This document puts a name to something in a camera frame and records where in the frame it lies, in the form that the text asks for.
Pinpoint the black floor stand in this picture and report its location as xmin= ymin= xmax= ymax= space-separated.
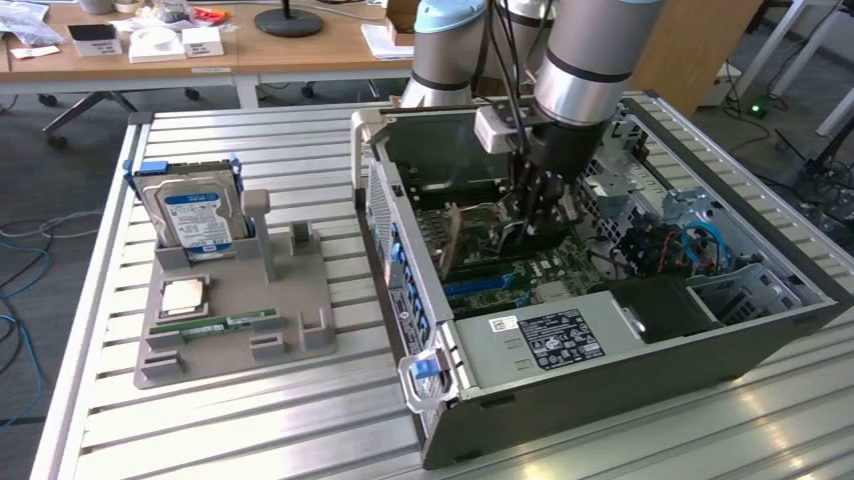
xmin=773 ymin=89 xmax=854 ymax=226

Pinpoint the black round lamp base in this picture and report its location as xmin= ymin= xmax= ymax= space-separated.
xmin=252 ymin=0 xmax=327 ymax=38

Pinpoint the grey plastic parts rack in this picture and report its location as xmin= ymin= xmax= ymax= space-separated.
xmin=132 ymin=188 xmax=343 ymax=391

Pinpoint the blue disk wire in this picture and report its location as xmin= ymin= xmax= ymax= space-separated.
xmin=683 ymin=219 xmax=735 ymax=279

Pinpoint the cardboard box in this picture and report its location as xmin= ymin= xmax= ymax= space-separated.
xmin=385 ymin=0 xmax=423 ymax=36

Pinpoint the red orange small item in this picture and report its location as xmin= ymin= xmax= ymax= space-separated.
xmin=191 ymin=5 xmax=234 ymax=27

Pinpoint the green RAM stick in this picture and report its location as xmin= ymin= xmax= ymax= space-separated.
xmin=150 ymin=308 xmax=279 ymax=335

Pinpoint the clear plastic bag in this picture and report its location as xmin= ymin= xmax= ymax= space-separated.
xmin=0 ymin=0 xmax=67 ymax=47

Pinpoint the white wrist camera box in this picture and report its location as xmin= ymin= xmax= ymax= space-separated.
xmin=474 ymin=106 xmax=530 ymax=155

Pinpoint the dark grey PC case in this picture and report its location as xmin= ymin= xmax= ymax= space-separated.
xmin=350 ymin=89 xmax=848 ymax=471

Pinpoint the orange wire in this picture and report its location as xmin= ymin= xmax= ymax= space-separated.
xmin=657 ymin=229 xmax=693 ymax=274

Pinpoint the black plastic fan duct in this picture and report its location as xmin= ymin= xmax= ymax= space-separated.
xmin=607 ymin=277 xmax=727 ymax=345

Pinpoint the white desk frame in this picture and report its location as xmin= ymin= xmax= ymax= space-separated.
xmin=726 ymin=0 xmax=854 ymax=136

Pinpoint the grey floor cable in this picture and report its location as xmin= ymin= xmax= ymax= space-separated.
xmin=0 ymin=208 xmax=107 ymax=240

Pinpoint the white paper stack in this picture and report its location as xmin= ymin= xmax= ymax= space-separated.
xmin=359 ymin=22 xmax=417 ymax=62

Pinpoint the white round holder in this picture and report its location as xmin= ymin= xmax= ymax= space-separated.
xmin=127 ymin=27 xmax=188 ymax=64

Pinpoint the wooden cabinet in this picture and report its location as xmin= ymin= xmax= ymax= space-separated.
xmin=626 ymin=0 xmax=766 ymax=117

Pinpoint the silver disk bay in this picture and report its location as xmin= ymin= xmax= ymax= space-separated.
xmin=685 ymin=262 xmax=806 ymax=326

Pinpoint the plain white box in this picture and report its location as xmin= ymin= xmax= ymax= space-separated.
xmin=180 ymin=26 xmax=224 ymax=59

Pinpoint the silver CPU chip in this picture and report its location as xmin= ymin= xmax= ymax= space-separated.
xmin=158 ymin=277 xmax=210 ymax=317

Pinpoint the white box with black lid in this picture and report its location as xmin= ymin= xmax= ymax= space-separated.
xmin=68 ymin=23 xmax=124 ymax=58

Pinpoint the green motherboard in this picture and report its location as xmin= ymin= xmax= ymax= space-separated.
xmin=407 ymin=192 xmax=619 ymax=322

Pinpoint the hard disk with blue carrier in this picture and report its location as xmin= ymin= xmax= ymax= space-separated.
xmin=123 ymin=152 xmax=260 ymax=264

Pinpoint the wooden desk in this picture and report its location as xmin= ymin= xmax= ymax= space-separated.
xmin=0 ymin=0 xmax=429 ymax=149

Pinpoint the perforated silver disk cage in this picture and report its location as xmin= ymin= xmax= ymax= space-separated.
xmin=586 ymin=112 xmax=677 ymax=235

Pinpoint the blue floor cable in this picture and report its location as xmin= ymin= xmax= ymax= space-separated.
xmin=0 ymin=239 xmax=54 ymax=431

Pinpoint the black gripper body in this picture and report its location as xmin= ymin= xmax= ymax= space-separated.
xmin=510 ymin=117 xmax=613 ymax=201

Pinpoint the grey power supply unit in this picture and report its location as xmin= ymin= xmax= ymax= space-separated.
xmin=451 ymin=291 xmax=647 ymax=390

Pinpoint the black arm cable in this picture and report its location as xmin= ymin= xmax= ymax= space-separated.
xmin=486 ymin=0 xmax=535 ymax=151

